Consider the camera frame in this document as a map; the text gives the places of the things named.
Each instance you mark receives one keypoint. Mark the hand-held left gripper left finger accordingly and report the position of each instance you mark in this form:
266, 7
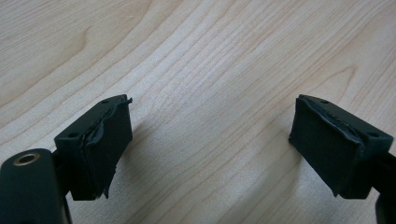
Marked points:
99, 155

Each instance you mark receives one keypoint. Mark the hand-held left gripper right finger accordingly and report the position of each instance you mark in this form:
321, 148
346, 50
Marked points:
336, 155

